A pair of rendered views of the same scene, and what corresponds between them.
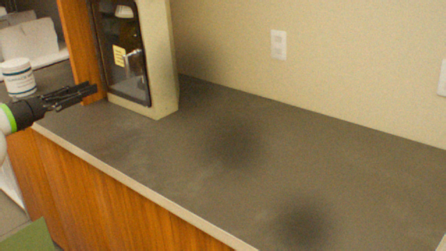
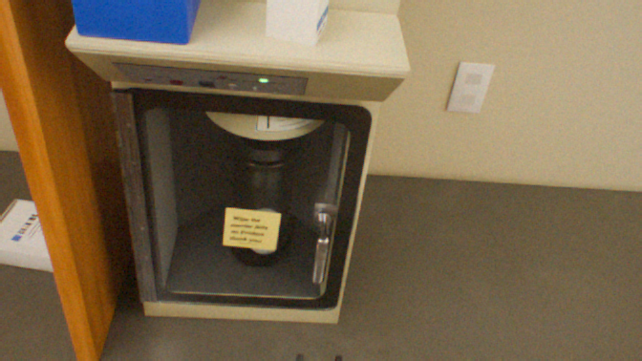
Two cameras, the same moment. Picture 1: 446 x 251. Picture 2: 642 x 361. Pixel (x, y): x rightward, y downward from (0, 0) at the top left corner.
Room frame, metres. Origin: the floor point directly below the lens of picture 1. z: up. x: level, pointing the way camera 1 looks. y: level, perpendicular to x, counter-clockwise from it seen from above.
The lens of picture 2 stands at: (1.07, 0.77, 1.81)
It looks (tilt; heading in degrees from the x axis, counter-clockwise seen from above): 41 degrees down; 310
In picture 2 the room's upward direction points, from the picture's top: 8 degrees clockwise
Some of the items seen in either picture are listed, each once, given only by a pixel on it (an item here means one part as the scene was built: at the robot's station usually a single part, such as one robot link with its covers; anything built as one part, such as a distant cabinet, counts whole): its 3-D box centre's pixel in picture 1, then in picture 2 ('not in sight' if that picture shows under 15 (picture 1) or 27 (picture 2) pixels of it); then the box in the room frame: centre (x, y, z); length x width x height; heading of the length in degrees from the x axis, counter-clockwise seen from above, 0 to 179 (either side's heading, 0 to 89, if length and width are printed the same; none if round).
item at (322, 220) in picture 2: (130, 64); (319, 249); (1.44, 0.31, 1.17); 0.05 x 0.03 x 0.10; 136
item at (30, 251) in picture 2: not in sight; (44, 236); (1.90, 0.52, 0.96); 0.16 x 0.12 x 0.04; 37
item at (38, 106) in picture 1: (41, 106); not in sight; (1.19, 0.56, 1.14); 0.09 x 0.08 x 0.07; 136
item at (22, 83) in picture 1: (19, 77); not in sight; (1.84, 0.93, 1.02); 0.13 x 0.13 x 0.15
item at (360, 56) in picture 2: not in sight; (246, 69); (1.51, 0.40, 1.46); 0.32 x 0.11 x 0.10; 46
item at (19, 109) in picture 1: (18, 113); not in sight; (1.14, 0.61, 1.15); 0.09 x 0.06 x 0.12; 46
